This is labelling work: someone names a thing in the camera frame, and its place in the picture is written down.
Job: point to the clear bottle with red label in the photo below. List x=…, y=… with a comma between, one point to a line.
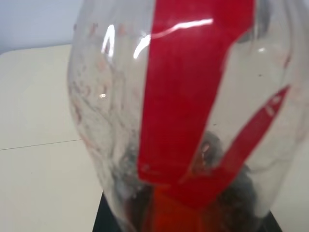
x=181, y=96

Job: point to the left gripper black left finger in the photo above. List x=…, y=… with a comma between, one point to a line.
x=101, y=217

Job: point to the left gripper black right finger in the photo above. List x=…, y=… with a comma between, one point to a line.
x=274, y=224

